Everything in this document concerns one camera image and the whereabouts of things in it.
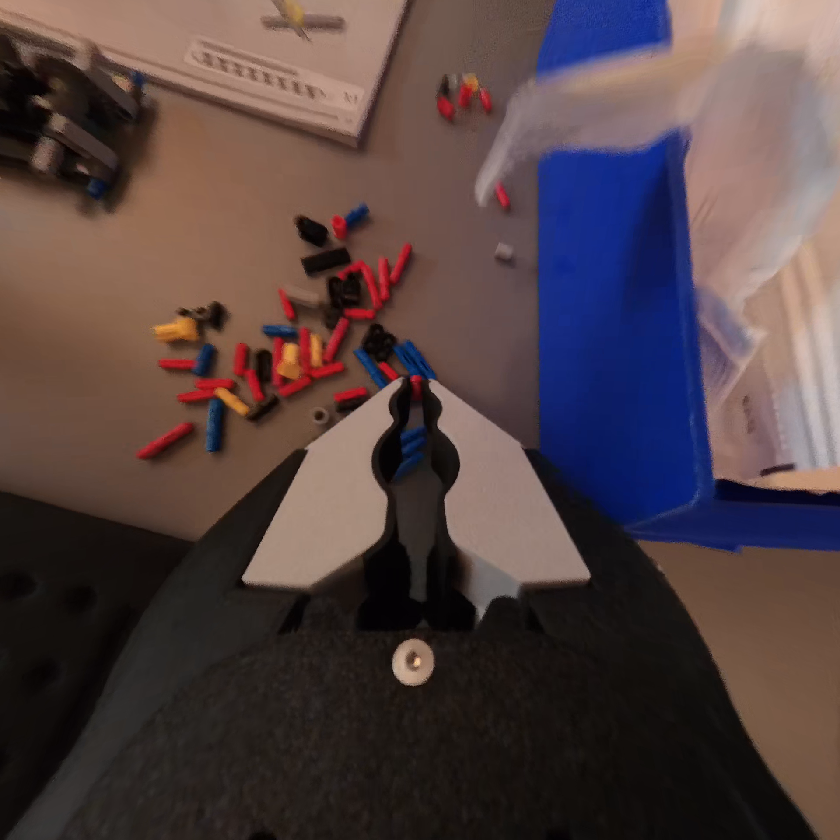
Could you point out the lego instruction booklet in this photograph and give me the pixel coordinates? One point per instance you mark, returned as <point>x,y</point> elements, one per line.
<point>164,26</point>

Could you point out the red lego pin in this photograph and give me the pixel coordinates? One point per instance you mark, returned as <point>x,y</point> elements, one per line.
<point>502,195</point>
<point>416,387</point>

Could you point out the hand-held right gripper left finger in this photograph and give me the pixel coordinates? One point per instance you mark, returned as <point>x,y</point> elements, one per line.
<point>321,505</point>

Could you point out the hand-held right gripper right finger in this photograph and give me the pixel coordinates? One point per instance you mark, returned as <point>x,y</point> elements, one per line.
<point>505,505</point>

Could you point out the torn white paper bags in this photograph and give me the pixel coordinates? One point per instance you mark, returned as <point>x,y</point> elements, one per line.
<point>754,197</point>

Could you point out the small grey lego bush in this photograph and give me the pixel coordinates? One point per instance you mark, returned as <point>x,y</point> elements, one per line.
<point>504,253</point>

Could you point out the blue plastic bin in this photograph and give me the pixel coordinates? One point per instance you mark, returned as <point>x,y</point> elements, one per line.
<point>610,295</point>

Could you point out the pile of small lego pins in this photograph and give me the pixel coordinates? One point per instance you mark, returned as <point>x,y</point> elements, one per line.
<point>295,367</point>

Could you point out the lego car chassis assembly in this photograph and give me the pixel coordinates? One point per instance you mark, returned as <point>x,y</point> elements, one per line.
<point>65,131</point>

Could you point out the small lego pin cluster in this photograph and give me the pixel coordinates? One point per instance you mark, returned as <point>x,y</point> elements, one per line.
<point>463,98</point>

